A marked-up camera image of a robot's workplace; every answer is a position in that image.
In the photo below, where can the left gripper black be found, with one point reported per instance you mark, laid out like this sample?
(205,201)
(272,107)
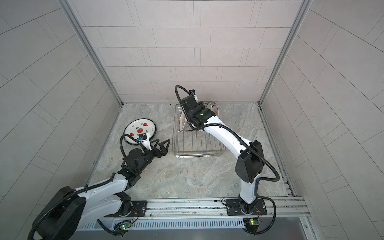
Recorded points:
(154,148)

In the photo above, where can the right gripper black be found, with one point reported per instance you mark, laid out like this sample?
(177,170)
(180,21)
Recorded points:
(186,101)

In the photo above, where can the white blue-rim watermelon plate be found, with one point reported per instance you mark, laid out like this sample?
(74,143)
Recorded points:
(141,126)

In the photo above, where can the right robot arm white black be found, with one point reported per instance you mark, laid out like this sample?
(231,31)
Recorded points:
(248,167)

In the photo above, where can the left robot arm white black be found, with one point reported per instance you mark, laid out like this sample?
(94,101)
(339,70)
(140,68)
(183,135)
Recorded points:
(70,209)

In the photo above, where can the white plate orange sunburst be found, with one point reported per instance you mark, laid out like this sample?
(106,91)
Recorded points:
(183,121)

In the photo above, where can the white plate orange rear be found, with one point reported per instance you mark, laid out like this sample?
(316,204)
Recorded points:
(215,109)

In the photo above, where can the left circuit board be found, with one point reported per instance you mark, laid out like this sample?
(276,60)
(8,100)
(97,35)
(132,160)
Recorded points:
(123,226)

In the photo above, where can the circuit board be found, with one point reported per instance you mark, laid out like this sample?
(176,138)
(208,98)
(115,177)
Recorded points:
(123,226)
(251,225)

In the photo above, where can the right circuit board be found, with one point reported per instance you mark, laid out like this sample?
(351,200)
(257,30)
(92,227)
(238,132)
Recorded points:
(251,225)

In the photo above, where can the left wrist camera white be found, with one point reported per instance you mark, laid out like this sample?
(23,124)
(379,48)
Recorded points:
(144,139)

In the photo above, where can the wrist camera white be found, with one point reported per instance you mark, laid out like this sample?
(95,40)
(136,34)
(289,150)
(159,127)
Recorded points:
(144,139)
(193,93)

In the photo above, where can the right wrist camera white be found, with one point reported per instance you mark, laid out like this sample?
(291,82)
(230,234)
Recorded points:
(193,93)

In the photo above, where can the steel wire dish rack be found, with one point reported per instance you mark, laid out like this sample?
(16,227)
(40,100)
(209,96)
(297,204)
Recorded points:
(193,144)

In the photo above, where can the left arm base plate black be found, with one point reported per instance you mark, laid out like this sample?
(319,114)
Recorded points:
(132,209)

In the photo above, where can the aluminium mounting rail frame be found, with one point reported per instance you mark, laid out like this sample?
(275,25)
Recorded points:
(210,213)

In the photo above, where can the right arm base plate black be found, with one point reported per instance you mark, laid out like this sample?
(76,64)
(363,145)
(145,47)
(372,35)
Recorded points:
(238,207)

